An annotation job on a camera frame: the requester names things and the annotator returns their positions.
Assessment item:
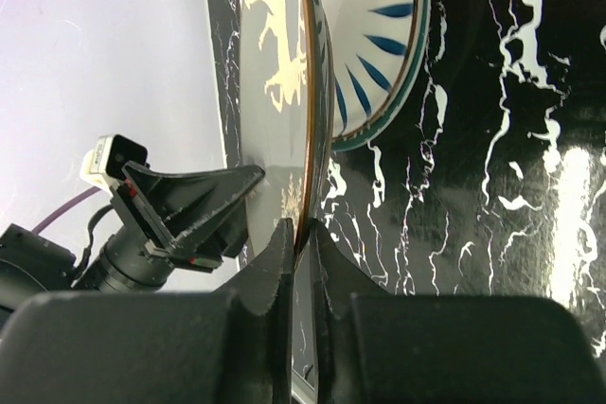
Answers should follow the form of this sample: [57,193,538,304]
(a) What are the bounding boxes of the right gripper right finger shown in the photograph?
[309,222,592,403]

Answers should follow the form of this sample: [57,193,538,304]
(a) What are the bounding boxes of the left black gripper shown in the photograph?
[73,162,265,293]

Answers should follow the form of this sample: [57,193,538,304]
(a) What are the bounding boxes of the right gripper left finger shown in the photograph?
[1,219,294,403]

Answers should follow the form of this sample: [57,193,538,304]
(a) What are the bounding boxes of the grey reindeer pattern plate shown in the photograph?
[240,0,334,253]

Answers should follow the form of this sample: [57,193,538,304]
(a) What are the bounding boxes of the white blue striped plate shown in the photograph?
[322,0,431,152]

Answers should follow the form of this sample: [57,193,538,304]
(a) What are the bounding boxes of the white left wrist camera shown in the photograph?
[80,134,148,190]

